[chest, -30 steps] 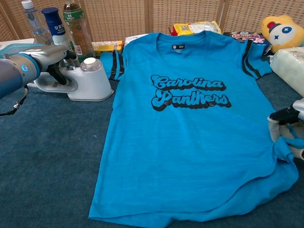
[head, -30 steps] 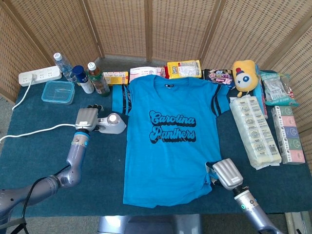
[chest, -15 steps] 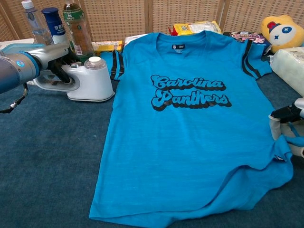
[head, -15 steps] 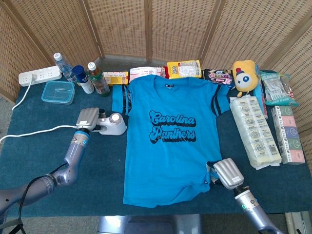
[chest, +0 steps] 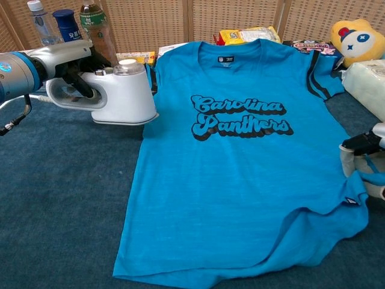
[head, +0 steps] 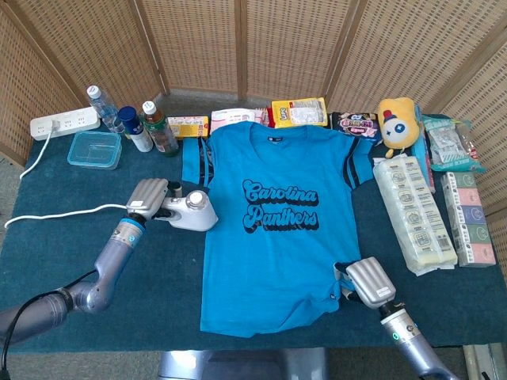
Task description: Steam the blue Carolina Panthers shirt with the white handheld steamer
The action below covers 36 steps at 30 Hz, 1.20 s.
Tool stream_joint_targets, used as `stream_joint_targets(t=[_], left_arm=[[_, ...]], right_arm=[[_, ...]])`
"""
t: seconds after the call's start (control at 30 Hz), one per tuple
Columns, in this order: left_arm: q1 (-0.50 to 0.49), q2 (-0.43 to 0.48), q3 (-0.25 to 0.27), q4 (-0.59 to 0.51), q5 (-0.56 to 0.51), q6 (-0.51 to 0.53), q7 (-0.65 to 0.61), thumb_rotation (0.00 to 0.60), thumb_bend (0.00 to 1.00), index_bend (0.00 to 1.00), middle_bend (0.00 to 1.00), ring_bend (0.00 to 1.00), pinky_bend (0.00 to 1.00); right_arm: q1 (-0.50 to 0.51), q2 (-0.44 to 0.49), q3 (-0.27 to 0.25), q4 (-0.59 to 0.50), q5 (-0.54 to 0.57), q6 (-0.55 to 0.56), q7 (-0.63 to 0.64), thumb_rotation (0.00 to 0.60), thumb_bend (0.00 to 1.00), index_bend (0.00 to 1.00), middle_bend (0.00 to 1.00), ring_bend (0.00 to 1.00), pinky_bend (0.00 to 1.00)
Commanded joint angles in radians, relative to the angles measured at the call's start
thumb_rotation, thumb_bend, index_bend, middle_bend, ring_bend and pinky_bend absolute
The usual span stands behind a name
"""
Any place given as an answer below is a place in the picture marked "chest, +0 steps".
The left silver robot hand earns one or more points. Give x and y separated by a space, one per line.
66 55

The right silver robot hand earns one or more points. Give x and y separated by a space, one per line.
370 141

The white handheld garment steamer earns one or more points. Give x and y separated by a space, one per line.
126 96

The blue Carolina Panthers t-shirt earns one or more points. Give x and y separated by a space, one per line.
240 180

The white bottle blue cap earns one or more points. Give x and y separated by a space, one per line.
67 27

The clear water bottle white cap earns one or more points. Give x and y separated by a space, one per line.
43 30

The green label tea bottle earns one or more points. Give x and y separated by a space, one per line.
97 33

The long white cotton pad pack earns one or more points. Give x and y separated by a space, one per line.
368 84

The yellow snack box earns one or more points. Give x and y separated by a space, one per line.
135 58

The bamboo folding screen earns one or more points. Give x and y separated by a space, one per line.
150 24

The yellow plush toy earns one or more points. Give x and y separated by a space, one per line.
358 42

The pink white tissue pack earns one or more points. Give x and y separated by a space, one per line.
168 49

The black pink pad pack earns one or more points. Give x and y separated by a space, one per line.
312 46

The dark teal table mat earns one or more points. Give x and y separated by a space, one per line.
60 195

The red snack pack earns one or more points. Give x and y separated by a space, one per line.
216 39

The yellow snack bag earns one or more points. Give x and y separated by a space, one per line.
249 34

